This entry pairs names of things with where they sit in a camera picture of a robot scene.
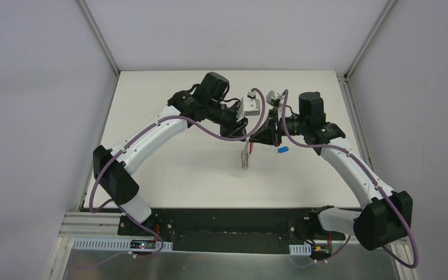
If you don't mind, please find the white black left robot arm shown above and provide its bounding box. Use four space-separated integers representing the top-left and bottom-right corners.
93 72 247 236

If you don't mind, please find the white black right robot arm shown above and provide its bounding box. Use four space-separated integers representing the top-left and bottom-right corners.
250 91 414 251

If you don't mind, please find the blue key tag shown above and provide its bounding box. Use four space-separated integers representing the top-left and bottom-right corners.
275 146 289 154

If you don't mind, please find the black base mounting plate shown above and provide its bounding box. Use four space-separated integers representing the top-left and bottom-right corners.
117 208 345 254

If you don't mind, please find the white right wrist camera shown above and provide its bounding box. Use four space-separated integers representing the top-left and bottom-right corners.
265 90 284 110

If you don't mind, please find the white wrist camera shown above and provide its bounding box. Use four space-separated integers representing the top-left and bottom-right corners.
265 90 284 110
236 89 263 121

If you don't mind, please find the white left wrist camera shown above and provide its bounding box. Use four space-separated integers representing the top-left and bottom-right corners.
236 89 263 121

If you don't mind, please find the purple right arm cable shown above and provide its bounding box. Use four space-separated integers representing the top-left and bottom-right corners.
281 89 420 270

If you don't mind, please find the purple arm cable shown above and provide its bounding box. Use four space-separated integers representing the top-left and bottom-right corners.
89 87 267 260
281 89 420 270

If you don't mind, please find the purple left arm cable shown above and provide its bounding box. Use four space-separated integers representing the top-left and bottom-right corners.
89 87 267 260

